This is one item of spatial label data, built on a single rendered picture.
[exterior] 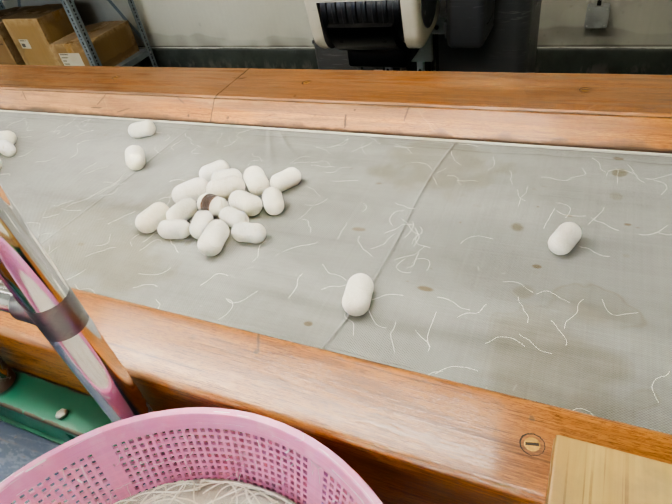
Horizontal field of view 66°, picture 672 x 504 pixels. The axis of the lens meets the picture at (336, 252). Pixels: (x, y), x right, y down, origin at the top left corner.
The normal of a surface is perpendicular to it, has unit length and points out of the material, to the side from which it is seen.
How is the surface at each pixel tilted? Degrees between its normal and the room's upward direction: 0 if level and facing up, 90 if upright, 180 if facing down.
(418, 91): 0
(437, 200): 0
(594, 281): 0
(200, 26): 88
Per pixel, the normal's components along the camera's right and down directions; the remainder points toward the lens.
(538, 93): -0.15, -0.75
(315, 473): -0.64, 0.31
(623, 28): -0.40, 0.61
